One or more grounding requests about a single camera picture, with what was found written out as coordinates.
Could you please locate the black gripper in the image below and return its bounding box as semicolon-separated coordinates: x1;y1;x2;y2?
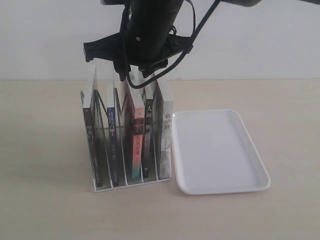
83;0;185;81

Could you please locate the white plastic tray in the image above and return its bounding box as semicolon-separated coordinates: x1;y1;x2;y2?
171;109;271;195

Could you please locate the black spine book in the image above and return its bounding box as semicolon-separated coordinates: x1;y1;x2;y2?
141;84;154;178

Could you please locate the white spine thick book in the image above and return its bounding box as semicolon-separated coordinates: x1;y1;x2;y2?
156;79;174;180

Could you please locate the dark brown spine book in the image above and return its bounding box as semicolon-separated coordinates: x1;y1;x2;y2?
80;64;103;188

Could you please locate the black cable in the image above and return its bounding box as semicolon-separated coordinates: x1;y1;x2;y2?
118;0;221;90

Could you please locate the blue moon cover book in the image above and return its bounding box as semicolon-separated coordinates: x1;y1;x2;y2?
105;65;120;187

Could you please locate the clear acrylic book rack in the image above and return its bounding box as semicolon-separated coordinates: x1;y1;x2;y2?
79;84;173;193

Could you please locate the pink teal spine book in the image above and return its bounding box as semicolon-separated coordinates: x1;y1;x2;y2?
121;81;145;181

